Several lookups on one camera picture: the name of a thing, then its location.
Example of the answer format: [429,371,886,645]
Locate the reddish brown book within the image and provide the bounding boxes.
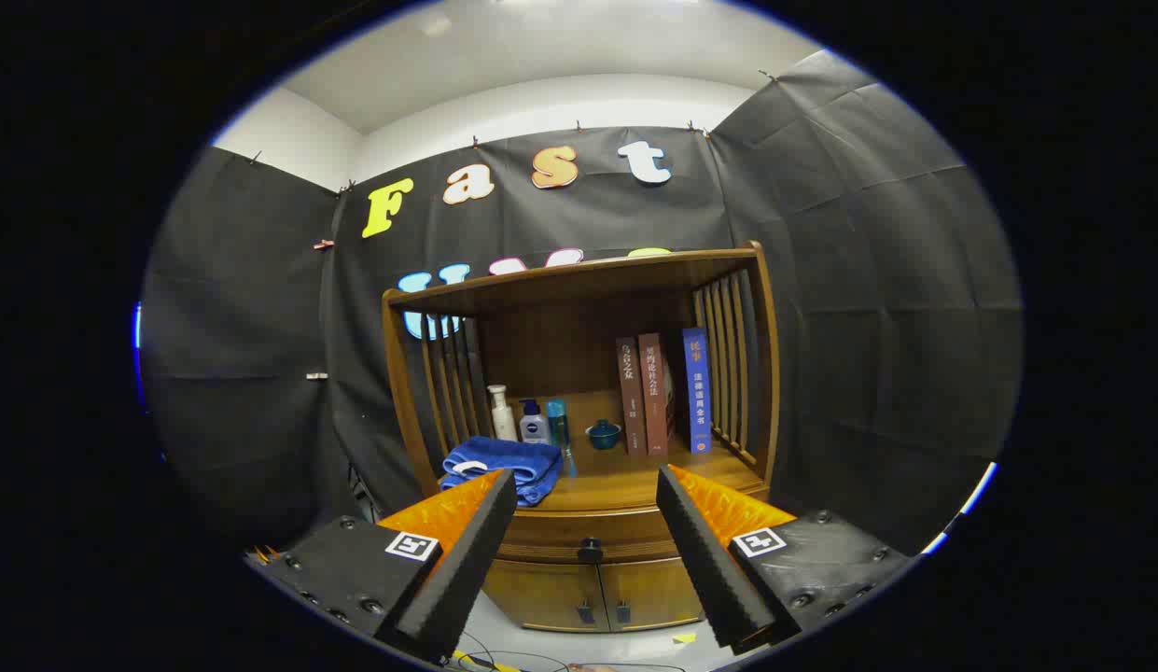
[638,333,676,458]

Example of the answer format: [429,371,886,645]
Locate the black floor cables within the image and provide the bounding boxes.
[453,630,691,672]

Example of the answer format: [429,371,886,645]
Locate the wooden cabinet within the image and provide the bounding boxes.
[381,241,783,634]

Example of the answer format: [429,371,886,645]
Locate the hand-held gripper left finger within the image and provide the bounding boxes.
[245,469,519,665]

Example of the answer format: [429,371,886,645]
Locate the blue book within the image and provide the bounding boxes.
[682,327,713,455]

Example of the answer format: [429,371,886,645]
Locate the dark brown book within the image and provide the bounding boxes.
[616,337,648,456]

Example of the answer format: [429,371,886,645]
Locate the wooden cabinet door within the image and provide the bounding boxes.
[597,557,705,631]
[482,560,606,634]

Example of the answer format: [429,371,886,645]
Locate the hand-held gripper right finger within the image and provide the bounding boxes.
[655,465,915,654]

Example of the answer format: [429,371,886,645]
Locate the blue folded towel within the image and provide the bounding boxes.
[439,436,564,508]

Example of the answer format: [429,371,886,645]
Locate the wooden drawer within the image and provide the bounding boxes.
[493,504,680,566]

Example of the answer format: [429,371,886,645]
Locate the white pump bottle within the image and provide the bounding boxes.
[487,385,519,442]

